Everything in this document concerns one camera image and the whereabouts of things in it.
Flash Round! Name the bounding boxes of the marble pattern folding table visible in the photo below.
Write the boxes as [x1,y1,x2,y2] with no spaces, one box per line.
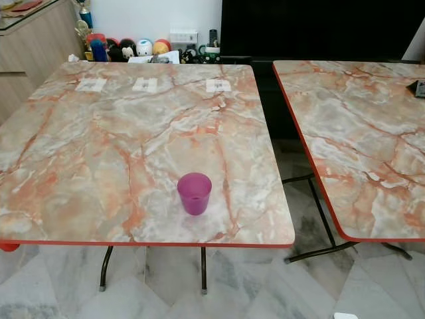
[272,60,425,265]

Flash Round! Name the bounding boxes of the white wall socket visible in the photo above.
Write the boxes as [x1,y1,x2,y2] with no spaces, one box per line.
[169,30,199,46]

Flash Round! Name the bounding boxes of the purple plastic cup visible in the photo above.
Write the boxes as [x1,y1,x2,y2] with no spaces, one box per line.
[177,172,213,216]

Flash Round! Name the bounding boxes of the marble folding table with labels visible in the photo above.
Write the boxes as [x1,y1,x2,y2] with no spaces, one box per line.
[0,62,296,293]

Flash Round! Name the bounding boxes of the black television screen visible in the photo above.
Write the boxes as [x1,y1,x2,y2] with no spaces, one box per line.
[220,0,425,60]

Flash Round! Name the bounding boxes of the white paper sheet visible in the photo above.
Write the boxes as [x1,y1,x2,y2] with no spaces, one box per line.
[127,51,181,65]

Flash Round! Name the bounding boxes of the green mug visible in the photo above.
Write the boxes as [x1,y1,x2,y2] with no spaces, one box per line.
[199,45,222,64]

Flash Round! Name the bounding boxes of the orange and yellow round doll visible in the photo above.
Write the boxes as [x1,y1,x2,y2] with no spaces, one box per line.
[153,39,172,56]

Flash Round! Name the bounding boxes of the white and blue round doll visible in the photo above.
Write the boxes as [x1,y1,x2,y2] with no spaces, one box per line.
[136,39,154,57]

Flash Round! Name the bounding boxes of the light wooden cabinet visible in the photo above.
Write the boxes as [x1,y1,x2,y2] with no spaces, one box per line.
[0,0,86,124]

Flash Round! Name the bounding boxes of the blue bristly toy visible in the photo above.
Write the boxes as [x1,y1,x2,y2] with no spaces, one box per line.
[90,39,108,62]

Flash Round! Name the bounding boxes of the blue trophy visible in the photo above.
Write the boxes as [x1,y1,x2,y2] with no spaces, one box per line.
[76,0,94,29]

